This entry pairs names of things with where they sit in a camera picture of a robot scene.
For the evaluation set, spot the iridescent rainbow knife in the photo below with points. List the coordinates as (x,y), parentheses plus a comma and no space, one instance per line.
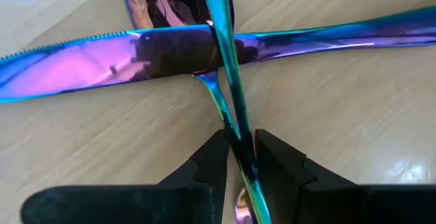
(85,67)

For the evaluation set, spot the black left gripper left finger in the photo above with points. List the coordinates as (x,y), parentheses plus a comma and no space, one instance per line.
(136,203)

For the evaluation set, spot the iridescent rainbow fork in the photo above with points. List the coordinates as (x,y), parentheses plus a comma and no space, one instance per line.
(221,19)

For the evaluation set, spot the iridescent rainbow spoon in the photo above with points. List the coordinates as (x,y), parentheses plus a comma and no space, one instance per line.
(163,2)

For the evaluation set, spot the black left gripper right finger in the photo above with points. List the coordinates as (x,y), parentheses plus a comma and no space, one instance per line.
(340,203)

